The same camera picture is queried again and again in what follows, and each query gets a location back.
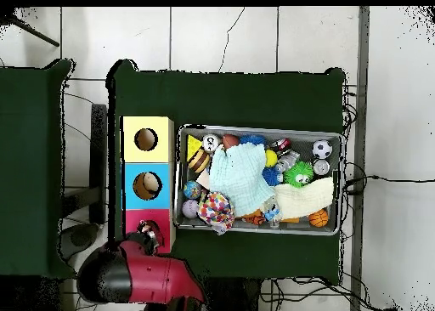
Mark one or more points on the multicoloured dotted cloth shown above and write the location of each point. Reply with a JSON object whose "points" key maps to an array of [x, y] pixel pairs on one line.
{"points": [[215, 210]]}

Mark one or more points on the mint green waffle cloth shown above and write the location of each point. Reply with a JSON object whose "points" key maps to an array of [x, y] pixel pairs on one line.
{"points": [[238, 178]]}

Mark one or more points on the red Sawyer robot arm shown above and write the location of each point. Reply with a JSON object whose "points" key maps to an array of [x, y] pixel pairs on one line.
{"points": [[149, 277]]}

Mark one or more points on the wooden box with three holes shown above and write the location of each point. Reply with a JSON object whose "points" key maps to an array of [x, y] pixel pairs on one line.
{"points": [[149, 154]]}

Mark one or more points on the shallow clear mesh bin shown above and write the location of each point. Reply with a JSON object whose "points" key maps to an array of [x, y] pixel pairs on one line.
{"points": [[258, 231]]}

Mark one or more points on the globe print ball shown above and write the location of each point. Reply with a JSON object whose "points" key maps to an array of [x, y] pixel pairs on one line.
{"points": [[192, 189]]}

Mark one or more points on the wooden burger toy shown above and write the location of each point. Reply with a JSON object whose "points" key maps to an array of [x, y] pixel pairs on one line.
{"points": [[198, 160]]}

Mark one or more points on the yellow cheese wedge toy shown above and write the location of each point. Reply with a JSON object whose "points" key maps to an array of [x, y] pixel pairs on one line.
{"points": [[193, 146]]}

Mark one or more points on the silver drink can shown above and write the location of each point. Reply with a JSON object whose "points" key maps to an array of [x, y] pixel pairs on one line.
{"points": [[211, 143]]}

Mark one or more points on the black stand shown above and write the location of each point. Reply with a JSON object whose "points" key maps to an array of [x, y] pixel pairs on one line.
{"points": [[98, 137]]}

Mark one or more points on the blue spiky ball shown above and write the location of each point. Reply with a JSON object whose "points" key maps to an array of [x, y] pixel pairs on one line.
{"points": [[253, 140]]}

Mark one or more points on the neighbouring green covered table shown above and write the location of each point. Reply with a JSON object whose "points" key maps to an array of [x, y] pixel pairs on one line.
{"points": [[30, 154]]}

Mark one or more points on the cream waffle cloth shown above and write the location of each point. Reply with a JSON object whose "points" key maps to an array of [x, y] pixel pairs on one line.
{"points": [[302, 195]]}

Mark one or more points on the green spiky toy with eyes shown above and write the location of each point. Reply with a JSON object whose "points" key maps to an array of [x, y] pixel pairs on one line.
{"points": [[297, 173]]}

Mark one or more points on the dark green tablecloth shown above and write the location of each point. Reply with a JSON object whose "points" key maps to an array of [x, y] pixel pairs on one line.
{"points": [[238, 100]]}

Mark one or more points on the small soccer ball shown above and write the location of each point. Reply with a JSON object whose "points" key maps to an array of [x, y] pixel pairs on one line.
{"points": [[322, 149]]}

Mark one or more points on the thin black rod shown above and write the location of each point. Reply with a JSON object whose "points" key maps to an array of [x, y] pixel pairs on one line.
{"points": [[37, 35]]}

